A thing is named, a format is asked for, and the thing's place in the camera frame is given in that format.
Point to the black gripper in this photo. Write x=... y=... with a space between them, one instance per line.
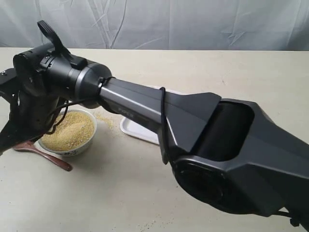
x=29 y=119

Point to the white rectangular plastic tray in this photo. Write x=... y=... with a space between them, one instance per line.
x=135 y=130

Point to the white wrinkled backdrop curtain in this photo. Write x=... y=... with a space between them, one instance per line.
x=159 y=24

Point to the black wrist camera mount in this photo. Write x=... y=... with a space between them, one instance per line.
x=9 y=84

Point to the white patterned ceramic bowl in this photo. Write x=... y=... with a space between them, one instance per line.
x=78 y=150

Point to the brown wooden spoon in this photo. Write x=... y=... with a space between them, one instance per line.
x=30 y=147

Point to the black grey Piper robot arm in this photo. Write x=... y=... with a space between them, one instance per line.
x=224 y=152

